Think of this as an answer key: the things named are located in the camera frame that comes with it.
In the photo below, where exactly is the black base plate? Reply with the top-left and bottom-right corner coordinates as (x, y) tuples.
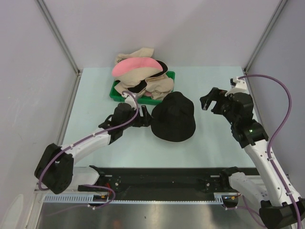
(78, 165), (257, 202)

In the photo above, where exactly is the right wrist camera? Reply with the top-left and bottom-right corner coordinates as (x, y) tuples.
(225, 77), (247, 96)

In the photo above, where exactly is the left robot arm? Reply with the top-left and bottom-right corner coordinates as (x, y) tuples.
(34, 103), (153, 194)

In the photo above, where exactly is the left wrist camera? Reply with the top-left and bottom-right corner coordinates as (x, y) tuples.
(122, 91), (138, 107)

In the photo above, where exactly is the beige bucket hat pink lining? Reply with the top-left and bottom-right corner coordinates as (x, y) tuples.
(112, 57), (168, 88)

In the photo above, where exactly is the black bucket hat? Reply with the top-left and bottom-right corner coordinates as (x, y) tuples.
(151, 92), (196, 142)

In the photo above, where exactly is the beige logo bucket hat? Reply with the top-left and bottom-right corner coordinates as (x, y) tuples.
(114, 47), (154, 65)

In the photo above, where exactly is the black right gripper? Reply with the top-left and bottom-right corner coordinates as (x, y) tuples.
(199, 87), (237, 125)

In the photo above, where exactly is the aluminium frame post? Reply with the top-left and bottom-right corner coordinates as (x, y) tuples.
(35, 0), (80, 76)
(243, 0), (288, 74)

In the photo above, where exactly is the green plastic tray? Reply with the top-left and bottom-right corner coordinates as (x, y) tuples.
(110, 71), (175, 105)

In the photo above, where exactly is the white slotted cable duct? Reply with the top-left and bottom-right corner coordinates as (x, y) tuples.
(43, 193), (223, 205)

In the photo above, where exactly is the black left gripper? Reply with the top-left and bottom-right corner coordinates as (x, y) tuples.
(121, 105), (153, 129)

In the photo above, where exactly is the aluminium frame post right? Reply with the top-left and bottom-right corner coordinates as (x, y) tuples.
(243, 0), (288, 74)

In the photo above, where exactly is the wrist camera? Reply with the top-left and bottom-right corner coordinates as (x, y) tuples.
(225, 77), (247, 96)
(122, 91), (138, 107)

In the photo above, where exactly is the aluminium frame post left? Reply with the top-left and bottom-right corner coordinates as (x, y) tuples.
(35, 0), (80, 76)

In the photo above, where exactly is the beige hat black lining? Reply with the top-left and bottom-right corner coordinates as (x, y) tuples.
(127, 60), (168, 94)

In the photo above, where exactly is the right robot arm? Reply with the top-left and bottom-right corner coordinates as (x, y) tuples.
(200, 87), (305, 229)

